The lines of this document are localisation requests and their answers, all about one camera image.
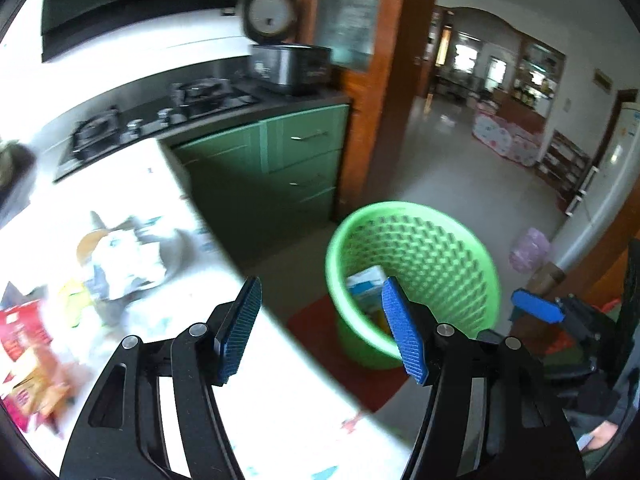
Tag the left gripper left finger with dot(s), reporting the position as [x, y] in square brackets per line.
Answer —
[203, 357]

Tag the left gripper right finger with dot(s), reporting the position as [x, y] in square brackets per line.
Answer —
[438, 356]

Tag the white milk carton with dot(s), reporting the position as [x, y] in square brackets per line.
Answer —
[366, 289]

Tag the white paper cup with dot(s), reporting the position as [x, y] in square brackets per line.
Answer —
[88, 244]

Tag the green kitchen cabinet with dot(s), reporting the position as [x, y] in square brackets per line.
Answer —
[261, 185]

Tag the person's right hand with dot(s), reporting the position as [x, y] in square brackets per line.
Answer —
[598, 437]

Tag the red plastic stool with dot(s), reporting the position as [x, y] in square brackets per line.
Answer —
[315, 327]

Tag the green perforated waste basket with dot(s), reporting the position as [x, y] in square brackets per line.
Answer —
[437, 260]

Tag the crumpled white wrapper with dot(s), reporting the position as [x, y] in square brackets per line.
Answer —
[136, 256]

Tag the pink plastic bag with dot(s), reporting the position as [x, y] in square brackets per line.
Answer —
[529, 251]

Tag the orange red snack box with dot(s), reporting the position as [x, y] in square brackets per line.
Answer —
[37, 389]

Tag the white refrigerator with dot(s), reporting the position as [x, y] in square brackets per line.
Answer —
[601, 195]

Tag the red instant noodle cup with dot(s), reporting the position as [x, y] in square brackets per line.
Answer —
[22, 327]

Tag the polka dot play tent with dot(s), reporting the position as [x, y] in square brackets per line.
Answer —
[506, 139]

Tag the black gas stove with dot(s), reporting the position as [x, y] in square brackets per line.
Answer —
[112, 129]

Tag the black rice cooker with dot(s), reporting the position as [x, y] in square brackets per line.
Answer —
[276, 62]

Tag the wooden glass door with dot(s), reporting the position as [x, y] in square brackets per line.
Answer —
[377, 48]

